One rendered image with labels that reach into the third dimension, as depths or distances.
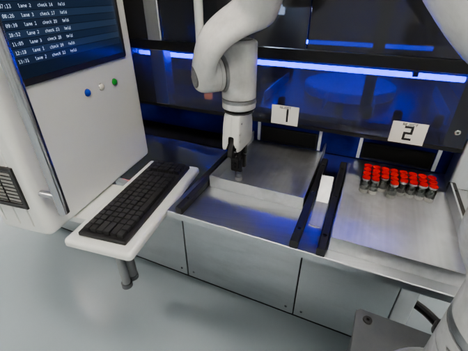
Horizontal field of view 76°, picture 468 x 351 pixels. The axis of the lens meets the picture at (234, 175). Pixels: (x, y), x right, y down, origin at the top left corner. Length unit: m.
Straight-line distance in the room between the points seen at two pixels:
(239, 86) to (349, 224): 0.41
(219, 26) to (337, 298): 1.10
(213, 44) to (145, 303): 1.36
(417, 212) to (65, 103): 0.92
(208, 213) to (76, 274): 1.33
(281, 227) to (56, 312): 1.37
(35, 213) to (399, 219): 0.88
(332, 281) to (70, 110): 1.07
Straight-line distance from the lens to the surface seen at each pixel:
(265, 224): 0.71
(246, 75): 0.71
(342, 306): 1.40
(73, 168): 0.92
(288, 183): 0.86
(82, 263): 2.02
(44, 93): 0.84
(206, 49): 0.64
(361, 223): 0.77
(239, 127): 0.74
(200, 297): 1.68
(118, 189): 1.04
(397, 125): 0.93
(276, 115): 0.96
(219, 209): 0.75
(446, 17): 0.34
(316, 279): 1.32
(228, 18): 0.64
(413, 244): 0.76
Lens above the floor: 1.34
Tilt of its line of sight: 31 degrees down
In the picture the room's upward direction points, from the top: straight up
